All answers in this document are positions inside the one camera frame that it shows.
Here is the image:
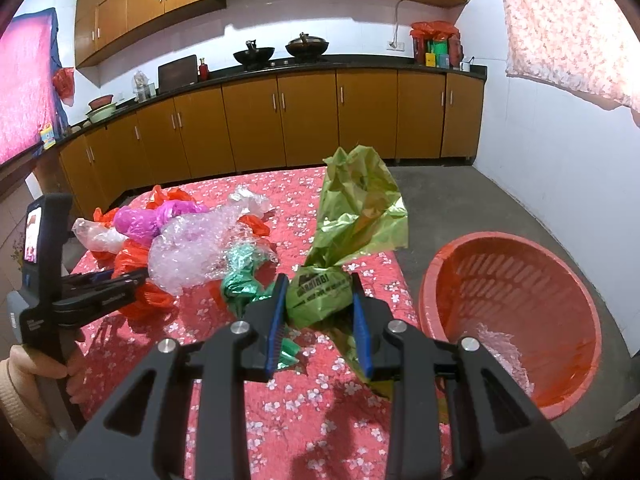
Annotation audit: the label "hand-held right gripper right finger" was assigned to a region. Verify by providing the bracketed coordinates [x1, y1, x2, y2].
[350, 272, 583, 480]

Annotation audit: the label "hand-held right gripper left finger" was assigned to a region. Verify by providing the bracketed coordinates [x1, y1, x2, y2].
[54, 274, 301, 480]

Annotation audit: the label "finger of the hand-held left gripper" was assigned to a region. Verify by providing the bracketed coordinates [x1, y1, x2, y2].
[50, 285, 140, 323]
[62, 267, 150, 293]

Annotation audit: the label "large bubble wrap sheet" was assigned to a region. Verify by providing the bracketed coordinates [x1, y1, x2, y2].
[147, 205, 251, 297]

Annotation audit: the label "dark green plastic bag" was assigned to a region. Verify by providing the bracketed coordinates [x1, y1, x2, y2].
[220, 242, 301, 368]

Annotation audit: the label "light green plastic bag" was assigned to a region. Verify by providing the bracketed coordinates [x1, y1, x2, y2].
[285, 146, 410, 401]

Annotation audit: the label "red plastic basket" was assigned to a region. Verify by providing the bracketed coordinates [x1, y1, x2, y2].
[419, 231, 603, 421]

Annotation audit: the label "person's left hand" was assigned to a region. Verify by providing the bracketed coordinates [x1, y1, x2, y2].
[11, 342, 90, 406]

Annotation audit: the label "clear plastic bag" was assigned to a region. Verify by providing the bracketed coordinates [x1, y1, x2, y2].
[71, 217, 126, 255]

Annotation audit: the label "magenta plastic bag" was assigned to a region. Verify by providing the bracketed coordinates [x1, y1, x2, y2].
[114, 200, 210, 243]

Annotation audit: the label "red floral tablecloth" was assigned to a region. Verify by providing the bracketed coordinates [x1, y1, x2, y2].
[70, 166, 453, 480]

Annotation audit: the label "small bubble wrap piece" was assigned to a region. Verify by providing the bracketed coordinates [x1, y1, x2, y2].
[462, 322, 538, 396]

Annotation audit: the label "crumpled clear plastic wrap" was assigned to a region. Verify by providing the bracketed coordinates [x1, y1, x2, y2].
[227, 185, 275, 218]

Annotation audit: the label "hanging red plastic bag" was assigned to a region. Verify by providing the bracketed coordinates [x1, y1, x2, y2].
[52, 66, 76, 107]

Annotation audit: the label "pink window curtain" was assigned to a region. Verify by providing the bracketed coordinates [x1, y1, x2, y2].
[0, 7, 68, 166]

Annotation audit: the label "glass jar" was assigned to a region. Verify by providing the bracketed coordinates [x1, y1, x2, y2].
[132, 71, 153, 103]

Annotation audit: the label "black cutting board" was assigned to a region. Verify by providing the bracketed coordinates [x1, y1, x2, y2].
[157, 54, 199, 93]

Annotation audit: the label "wooden lower kitchen cabinets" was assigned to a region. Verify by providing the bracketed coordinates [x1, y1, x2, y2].
[59, 69, 486, 206]

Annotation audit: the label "black kitchen countertop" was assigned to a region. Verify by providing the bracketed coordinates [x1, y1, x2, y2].
[60, 55, 488, 146]

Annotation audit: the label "black wok with lid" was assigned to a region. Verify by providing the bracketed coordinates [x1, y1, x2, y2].
[285, 32, 331, 58]

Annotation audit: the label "red bag bundle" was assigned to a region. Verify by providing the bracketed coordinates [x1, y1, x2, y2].
[410, 21, 461, 68]

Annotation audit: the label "floral hanging cloth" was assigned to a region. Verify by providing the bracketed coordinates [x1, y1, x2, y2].
[495, 0, 640, 113]

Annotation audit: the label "black wok with handle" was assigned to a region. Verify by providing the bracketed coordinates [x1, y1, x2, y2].
[232, 40, 276, 66]

